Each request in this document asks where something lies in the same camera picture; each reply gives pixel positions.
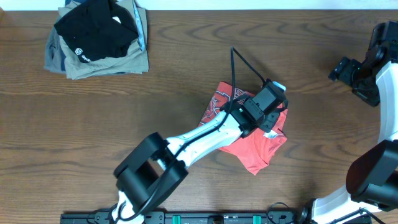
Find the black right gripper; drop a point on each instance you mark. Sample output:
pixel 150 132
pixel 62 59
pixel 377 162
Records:
pixel 344 70

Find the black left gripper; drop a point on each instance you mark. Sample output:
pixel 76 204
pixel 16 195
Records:
pixel 273 121

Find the red soccer t-shirt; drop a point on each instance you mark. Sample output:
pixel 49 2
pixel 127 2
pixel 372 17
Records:
pixel 256 150

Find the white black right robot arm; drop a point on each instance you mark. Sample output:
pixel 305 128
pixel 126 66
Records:
pixel 371 181

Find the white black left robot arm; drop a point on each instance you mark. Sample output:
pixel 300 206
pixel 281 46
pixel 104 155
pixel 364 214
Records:
pixel 157 166

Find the khaki folded garment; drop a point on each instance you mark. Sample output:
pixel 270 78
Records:
pixel 136 61

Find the light blue folded garment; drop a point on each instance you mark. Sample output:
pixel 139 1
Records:
pixel 139 27

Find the black folded garment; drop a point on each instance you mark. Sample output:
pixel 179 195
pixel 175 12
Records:
pixel 97 29

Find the grey folded garment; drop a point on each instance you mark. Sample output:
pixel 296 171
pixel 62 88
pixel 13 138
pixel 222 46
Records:
pixel 54 60

